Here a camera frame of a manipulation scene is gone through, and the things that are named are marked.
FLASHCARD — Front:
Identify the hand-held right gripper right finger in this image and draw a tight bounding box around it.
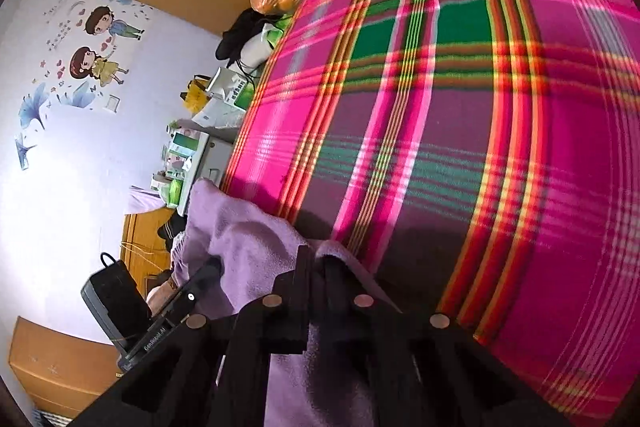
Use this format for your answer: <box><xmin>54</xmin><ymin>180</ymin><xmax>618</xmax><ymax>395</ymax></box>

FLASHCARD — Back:
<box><xmin>320</xmin><ymin>258</ymin><xmax>576</xmax><ymax>427</ymax></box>

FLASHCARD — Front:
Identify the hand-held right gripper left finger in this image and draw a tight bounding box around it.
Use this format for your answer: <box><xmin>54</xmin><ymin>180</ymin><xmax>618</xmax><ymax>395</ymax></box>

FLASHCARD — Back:
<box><xmin>75</xmin><ymin>246</ymin><xmax>313</xmax><ymax>427</ymax></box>

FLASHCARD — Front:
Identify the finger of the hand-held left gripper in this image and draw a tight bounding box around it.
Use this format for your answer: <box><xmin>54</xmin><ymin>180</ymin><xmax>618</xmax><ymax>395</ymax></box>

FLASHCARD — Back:
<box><xmin>167</xmin><ymin>256</ymin><xmax>224</xmax><ymax>314</ymax></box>

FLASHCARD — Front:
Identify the purple sweater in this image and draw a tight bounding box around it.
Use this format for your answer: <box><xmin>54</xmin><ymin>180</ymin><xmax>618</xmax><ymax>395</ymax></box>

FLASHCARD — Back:
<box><xmin>170</xmin><ymin>178</ymin><xmax>403</xmax><ymax>427</ymax></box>

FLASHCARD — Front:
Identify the green plastic pack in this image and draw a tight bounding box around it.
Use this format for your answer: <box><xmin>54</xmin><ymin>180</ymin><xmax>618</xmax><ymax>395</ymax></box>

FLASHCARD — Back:
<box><xmin>160</xmin><ymin>179</ymin><xmax>187</xmax><ymax>208</ymax></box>

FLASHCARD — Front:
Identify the green white carton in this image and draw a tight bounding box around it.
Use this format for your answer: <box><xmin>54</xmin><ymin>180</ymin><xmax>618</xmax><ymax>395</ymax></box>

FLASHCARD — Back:
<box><xmin>167</xmin><ymin>132</ymin><xmax>201</xmax><ymax>168</ymax></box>

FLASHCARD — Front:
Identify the white paper bag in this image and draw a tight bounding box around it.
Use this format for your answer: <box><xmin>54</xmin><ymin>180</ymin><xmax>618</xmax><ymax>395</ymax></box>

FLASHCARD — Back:
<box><xmin>192</xmin><ymin>99</ymin><xmax>248</xmax><ymax>130</ymax></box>

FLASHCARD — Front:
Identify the yellow bag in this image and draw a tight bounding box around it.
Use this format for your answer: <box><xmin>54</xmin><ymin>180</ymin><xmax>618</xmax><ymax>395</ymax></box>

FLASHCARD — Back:
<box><xmin>180</xmin><ymin>75</ymin><xmax>213</xmax><ymax>115</ymax></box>

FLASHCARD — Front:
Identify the pink green plaid blanket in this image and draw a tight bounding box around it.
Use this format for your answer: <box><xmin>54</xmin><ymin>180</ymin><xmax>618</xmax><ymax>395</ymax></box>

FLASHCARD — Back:
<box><xmin>220</xmin><ymin>0</ymin><xmax>640</xmax><ymax>427</ymax></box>

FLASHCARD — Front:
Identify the green medicine box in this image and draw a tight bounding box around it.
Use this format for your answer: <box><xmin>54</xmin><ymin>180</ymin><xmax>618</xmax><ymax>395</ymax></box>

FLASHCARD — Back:
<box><xmin>225</xmin><ymin>79</ymin><xmax>261</xmax><ymax>110</ymax></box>

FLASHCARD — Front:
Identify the white rolled cloth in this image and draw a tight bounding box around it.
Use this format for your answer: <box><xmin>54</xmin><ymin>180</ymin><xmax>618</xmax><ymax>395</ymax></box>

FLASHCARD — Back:
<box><xmin>240</xmin><ymin>32</ymin><xmax>273</xmax><ymax>70</ymax></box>

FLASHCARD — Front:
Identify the black bag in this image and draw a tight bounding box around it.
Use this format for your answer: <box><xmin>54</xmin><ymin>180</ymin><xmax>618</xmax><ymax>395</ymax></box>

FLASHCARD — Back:
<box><xmin>216</xmin><ymin>9</ymin><xmax>281</xmax><ymax>62</ymax></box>

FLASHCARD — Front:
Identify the green tissue pack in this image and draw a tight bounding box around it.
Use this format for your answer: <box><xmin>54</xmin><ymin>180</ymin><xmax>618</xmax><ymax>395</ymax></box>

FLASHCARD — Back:
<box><xmin>265</xmin><ymin>27</ymin><xmax>293</xmax><ymax>50</ymax></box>

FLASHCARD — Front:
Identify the cartoon wall sticker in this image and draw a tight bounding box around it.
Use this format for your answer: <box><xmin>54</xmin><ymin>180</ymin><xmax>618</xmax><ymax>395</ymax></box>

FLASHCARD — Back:
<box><xmin>12</xmin><ymin>0</ymin><xmax>151</xmax><ymax>170</ymax></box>

